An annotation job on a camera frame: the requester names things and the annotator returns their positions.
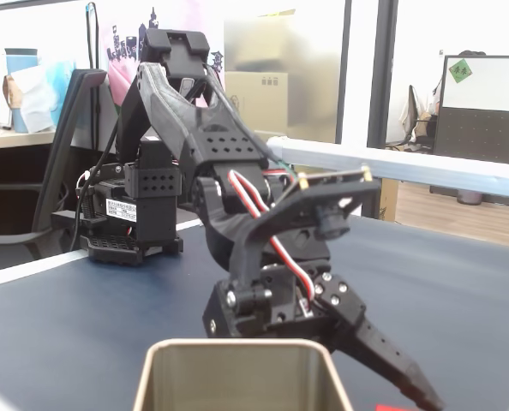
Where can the red cube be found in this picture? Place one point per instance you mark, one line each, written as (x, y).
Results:
(391, 408)

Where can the rectangular metal tin container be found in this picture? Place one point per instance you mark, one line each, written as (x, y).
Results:
(237, 381)

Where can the narrow cardboard box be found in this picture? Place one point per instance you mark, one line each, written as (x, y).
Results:
(389, 201)

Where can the pink waste bin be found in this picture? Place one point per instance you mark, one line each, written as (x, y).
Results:
(468, 196)

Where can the large closed cardboard box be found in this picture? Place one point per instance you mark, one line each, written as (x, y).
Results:
(259, 103)

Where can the dark desk chair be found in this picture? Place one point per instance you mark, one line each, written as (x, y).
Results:
(423, 132)

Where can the dark office partition board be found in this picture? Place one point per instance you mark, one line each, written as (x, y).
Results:
(477, 132)

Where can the white garment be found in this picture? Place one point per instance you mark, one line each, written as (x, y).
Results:
(419, 107)

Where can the open cardboard box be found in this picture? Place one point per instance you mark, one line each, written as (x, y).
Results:
(259, 43)

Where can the black office chair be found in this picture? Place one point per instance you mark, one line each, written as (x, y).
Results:
(61, 150)

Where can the pink skyline print bag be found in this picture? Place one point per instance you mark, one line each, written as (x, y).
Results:
(121, 77)

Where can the green square note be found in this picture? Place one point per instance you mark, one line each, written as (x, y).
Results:
(460, 71)

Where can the person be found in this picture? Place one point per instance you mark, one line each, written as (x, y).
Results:
(471, 53)

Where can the wooden desk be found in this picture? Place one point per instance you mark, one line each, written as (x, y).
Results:
(10, 139)

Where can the light blue tissue pack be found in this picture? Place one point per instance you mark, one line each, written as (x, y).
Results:
(59, 73)

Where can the white crumpled paper bag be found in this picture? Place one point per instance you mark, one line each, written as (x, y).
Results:
(34, 98)

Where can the blue tumbler cup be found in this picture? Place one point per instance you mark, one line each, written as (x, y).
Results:
(19, 57)

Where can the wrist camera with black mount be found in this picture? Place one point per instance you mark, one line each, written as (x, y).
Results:
(323, 197)

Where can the aluminium frame rail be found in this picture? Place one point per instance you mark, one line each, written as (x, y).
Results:
(430, 169)

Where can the black partition post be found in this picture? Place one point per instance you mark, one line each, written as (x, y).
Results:
(379, 85)

